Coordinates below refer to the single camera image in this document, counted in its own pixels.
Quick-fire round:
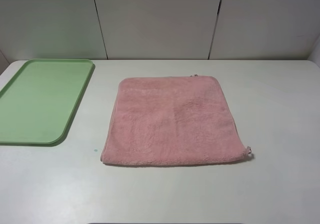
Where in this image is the pink terry towel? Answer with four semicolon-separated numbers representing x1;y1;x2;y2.
100;75;252;167

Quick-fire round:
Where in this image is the green plastic tray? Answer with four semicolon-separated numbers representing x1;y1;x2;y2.
0;59;95;147

